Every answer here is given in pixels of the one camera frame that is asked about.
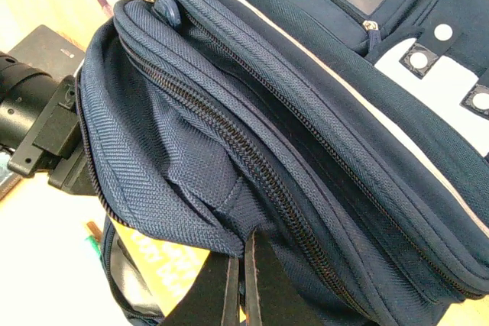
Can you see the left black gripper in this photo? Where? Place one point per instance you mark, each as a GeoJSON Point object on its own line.
{"type": "Point", "coordinates": [40, 130]}

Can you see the dark Wuthering Heights book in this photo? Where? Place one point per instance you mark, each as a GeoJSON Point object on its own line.
{"type": "Point", "coordinates": [47, 50]}

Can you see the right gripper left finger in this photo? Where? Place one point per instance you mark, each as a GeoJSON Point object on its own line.
{"type": "Point", "coordinates": [231, 307]}

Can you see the navy blue student backpack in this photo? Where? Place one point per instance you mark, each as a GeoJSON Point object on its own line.
{"type": "Point", "coordinates": [350, 135]}

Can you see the orange treehouse book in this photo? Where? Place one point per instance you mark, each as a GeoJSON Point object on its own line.
{"type": "Point", "coordinates": [145, 275]}

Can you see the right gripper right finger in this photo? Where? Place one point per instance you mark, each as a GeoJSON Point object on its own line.
{"type": "Point", "coordinates": [252, 297]}

